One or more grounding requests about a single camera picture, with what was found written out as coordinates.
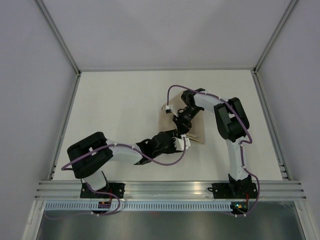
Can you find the white slotted cable duct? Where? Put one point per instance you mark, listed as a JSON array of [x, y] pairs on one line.
[[216, 206]]

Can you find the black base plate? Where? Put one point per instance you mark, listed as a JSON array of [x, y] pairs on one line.
[[117, 189], [223, 191]]

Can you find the right aluminium frame post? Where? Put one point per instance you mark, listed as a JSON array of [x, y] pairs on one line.
[[275, 34]]

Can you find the aluminium front rail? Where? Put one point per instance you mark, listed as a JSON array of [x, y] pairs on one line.
[[284, 190]]

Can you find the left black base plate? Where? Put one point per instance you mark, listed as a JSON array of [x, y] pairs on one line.
[[117, 189]]

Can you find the beige cloth napkin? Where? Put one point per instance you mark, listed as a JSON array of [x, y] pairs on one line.
[[165, 121]]

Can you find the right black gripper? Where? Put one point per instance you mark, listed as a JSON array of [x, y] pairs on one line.
[[182, 126]]

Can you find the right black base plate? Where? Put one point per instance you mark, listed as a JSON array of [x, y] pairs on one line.
[[223, 191]]

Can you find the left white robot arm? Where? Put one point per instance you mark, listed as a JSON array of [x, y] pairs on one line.
[[89, 155]]

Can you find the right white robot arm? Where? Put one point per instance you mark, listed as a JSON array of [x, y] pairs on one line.
[[232, 125]]

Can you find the aluminium frame post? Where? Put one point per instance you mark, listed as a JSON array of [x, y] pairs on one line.
[[275, 34], [57, 35]]

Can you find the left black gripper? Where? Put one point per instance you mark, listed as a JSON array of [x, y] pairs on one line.
[[173, 133]]

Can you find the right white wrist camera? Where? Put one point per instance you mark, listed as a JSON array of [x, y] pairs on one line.
[[171, 109]]

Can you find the left aluminium frame post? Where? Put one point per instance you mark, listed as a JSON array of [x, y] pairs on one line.
[[57, 35]]

